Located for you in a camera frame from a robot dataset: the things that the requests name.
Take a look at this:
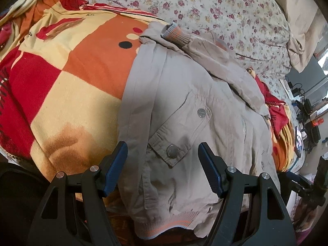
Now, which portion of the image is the beige jacket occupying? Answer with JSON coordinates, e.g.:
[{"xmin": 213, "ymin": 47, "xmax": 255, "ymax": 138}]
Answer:
[{"xmin": 116, "ymin": 20, "xmax": 281, "ymax": 240}]

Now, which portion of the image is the floral bed quilt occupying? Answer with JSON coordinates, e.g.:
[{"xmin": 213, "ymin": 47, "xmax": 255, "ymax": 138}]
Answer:
[{"xmin": 69, "ymin": 0, "xmax": 293, "ymax": 103}]

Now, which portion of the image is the beige pillow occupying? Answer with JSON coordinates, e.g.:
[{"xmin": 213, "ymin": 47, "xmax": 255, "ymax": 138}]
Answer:
[{"xmin": 266, "ymin": 0, "xmax": 321, "ymax": 73}]

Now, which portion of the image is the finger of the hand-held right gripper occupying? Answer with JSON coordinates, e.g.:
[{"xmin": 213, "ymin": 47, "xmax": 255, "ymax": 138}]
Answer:
[{"xmin": 288, "ymin": 175, "xmax": 315, "ymax": 198}]

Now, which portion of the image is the red orange yellow printed blanket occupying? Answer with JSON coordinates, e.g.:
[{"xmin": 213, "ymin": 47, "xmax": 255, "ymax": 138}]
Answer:
[{"xmin": 0, "ymin": 0, "xmax": 298, "ymax": 236}]

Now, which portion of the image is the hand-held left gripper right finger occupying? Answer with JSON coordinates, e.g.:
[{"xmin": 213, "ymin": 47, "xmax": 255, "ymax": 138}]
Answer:
[{"xmin": 198, "ymin": 142, "xmax": 298, "ymax": 246}]

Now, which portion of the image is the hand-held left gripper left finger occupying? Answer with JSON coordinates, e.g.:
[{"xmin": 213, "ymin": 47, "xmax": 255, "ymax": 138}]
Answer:
[{"xmin": 27, "ymin": 141, "xmax": 129, "ymax": 246}]

